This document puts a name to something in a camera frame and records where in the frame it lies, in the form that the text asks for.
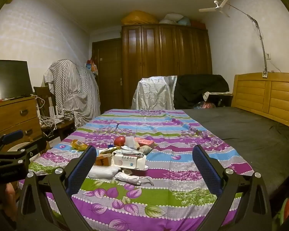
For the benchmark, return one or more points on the silver shiny cloth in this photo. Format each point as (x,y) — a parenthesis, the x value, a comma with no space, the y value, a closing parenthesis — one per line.
(151,93)

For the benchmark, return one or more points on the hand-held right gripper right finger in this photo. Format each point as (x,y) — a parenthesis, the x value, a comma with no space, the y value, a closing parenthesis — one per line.
(206,170)

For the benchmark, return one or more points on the dark grey bed sheet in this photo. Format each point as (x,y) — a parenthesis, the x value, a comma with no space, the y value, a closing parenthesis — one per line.
(250,134)

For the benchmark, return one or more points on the white face mask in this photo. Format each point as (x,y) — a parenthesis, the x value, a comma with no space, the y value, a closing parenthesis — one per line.
(130,178)

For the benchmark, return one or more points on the light blue bundle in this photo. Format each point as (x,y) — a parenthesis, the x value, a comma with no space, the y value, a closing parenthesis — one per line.
(185,21)

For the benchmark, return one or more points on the white tissue pack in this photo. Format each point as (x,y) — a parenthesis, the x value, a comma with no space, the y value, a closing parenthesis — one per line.
(103,172)

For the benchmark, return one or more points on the brown wooden wardrobe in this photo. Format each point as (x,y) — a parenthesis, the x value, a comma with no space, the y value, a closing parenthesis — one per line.
(163,50)

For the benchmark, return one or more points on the wooden bed headboard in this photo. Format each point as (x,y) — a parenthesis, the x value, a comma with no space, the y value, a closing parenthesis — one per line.
(267,93)

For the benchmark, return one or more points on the grey striped cloth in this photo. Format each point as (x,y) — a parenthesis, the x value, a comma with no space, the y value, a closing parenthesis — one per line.
(74,91)

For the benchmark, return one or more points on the white plastic cup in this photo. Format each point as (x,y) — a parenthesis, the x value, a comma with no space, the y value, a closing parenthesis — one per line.
(130,141)

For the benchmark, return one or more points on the grey fuzzy puff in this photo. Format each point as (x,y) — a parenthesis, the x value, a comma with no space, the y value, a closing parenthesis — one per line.
(145,150)

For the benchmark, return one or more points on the purple striped printed sheet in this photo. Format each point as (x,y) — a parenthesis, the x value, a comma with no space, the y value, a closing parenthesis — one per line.
(163,168)

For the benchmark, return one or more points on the person's left hand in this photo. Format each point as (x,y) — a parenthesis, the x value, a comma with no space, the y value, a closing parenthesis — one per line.
(10,197)

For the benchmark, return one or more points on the white router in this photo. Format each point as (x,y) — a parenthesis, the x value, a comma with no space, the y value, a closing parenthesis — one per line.
(56,112)

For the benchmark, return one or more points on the orange cardboard box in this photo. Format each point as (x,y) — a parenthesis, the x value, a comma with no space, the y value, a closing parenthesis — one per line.
(103,161)

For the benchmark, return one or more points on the dark wooden door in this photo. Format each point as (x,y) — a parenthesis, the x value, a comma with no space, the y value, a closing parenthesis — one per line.
(107,72)

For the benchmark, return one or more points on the black cloth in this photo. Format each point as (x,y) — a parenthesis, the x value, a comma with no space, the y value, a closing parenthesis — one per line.
(197,89)

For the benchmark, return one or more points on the yellow snack wrapper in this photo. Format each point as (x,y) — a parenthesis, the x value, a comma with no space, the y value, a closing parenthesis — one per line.
(79,145)

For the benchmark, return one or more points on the wooden chest of drawers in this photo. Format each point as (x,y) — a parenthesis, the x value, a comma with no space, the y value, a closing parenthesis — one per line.
(12,118)

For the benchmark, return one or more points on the colourful hanging bags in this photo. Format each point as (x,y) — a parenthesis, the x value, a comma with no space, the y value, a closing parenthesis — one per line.
(92,66)

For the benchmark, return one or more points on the dark wooden chair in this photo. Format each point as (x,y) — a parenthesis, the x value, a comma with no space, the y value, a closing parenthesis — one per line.
(42,96)

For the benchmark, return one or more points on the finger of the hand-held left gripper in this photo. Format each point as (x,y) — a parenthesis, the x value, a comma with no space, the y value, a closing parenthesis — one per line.
(26,153)
(12,135)

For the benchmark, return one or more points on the white plastic bucket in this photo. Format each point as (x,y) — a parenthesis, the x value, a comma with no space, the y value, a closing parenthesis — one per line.
(16,147)

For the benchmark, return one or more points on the red apple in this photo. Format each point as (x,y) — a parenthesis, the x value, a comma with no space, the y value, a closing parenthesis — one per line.
(119,141)

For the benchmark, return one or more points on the white wall socket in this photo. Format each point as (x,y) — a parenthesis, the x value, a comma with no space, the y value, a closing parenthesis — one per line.
(268,56)

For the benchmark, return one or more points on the white ceiling fan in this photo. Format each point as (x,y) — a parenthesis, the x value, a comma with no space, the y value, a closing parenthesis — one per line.
(215,7)

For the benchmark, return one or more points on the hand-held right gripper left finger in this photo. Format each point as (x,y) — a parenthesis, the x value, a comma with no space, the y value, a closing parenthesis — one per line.
(83,166)

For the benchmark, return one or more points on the white sachets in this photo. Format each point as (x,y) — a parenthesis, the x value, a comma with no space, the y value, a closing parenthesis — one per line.
(128,160)

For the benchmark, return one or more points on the red packet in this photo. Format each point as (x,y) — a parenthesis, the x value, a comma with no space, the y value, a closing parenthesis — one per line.
(145,142)

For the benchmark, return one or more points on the yellow bag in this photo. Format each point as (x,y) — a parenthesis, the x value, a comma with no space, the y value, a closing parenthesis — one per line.
(139,18)

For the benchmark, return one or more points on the black flat screen television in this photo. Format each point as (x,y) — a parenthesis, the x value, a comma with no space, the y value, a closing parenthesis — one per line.
(8,79)

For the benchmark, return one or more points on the white pillow bundle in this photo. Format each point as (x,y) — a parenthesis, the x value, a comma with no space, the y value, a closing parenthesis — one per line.
(171,19)

